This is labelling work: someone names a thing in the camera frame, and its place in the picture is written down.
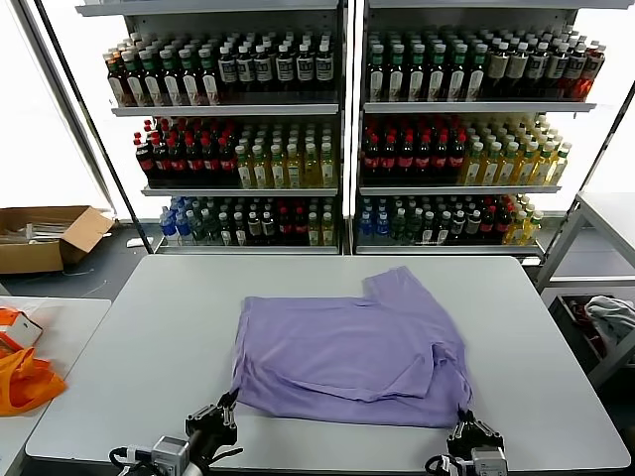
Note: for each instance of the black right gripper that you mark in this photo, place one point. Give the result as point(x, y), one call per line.
point(476, 436)

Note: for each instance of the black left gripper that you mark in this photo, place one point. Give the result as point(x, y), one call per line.
point(208, 436)

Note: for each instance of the purple T-shirt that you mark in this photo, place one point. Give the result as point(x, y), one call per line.
point(337, 347)

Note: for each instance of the black plastic crate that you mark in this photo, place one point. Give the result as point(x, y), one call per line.
point(560, 310)

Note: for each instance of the red packages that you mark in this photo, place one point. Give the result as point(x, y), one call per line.
point(578, 310)

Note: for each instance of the small dark bottle white cap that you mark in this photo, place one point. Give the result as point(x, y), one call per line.
point(428, 229)
point(443, 229)
point(225, 230)
point(254, 228)
point(472, 226)
point(240, 230)
point(458, 226)
point(268, 228)

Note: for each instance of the green drink bottle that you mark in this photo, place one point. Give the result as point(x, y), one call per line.
point(398, 226)
point(415, 226)
point(212, 229)
point(198, 229)

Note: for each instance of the grey white crumpled cloth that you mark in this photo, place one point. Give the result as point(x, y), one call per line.
point(612, 312)

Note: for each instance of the blue drink bottle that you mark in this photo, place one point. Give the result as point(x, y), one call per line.
point(183, 226)
point(167, 226)
point(382, 226)
point(366, 226)

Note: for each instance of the small white floor object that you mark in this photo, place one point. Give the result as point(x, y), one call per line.
point(134, 244)

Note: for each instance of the cola bottle red cap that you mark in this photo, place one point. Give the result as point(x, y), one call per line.
point(488, 224)
point(457, 159)
point(208, 162)
point(406, 159)
point(502, 224)
point(423, 159)
point(225, 162)
point(440, 159)
point(389, 159)
point(299, 226)
point(191, 162)
point(372, 159)
point(284, 226)
point(143, 162)
point(174, 162)
point(159, 162)

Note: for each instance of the yellow drink bottle white cap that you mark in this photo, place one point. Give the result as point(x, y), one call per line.
point(243, 172)
point(527, 169)
point(327, 230)
point(532, 229)
point(516, 230)
point(311, 172)
point(313, 230)
point(492, 169)
point(544, 169)
point(277, 172)
point(260, 172)
point(510, 169)
point(294, 172)
point(474, 169)
point(559, 167)
point(328, 172)

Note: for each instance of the orange cloth bag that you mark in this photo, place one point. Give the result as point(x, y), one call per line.
point(30, 387)

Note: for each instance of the grey metal side table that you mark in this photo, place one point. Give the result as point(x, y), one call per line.
point(569, 233)

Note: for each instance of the orange white carton box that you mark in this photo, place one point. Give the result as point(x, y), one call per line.
point(25, 328)

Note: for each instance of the open cardboard box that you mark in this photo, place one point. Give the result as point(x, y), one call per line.
point(74, 239)

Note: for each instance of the white plastic packing pieces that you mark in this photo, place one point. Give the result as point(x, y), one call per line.
point(39, 233)

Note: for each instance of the black metal pole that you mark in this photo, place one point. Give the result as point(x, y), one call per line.
point(590, 176)
point(99, 137)

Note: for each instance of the grey metal shelving unit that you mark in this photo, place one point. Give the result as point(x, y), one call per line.
point(471, 107)
point(223, 110)

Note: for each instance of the dark bottle green white label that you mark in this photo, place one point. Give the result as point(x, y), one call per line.
point(458, 75)
point(168, 83)
point(438, 75)
point(397, 75)
point(132, 83)
point(149, 83)
point(477, 75)
point(209, 83)
point(189, 83)
point(377, 75)
point(417, 75)

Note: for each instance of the dark bottle white square label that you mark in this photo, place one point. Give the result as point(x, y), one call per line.
point(285, 69)
point(324, 69)
point(263, 70)
point(245, 70)
point(304, 69)
point(226, 70)

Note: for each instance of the amber drink bottle white cap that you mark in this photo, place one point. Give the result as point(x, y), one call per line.
point(115, 83)

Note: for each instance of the grey metal pole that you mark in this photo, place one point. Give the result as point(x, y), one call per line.
point(65, 99)

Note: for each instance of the dark bottle beige label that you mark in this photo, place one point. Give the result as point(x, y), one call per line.
point(498, 70)
point(519, 70)

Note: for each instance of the dark bottle navy label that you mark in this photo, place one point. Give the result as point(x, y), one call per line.
point(575, 73)
point(557, 70)
point(539, 70)

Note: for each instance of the red drink bottle white cap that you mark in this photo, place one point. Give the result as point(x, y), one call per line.
point(592, 75)

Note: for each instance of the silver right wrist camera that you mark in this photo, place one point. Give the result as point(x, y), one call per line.
point(488, 458)

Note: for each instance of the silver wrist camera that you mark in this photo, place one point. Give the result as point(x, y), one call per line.
point(171, 451)
point(488, 458)

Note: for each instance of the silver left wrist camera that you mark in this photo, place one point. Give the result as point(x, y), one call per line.
point(171, 451)

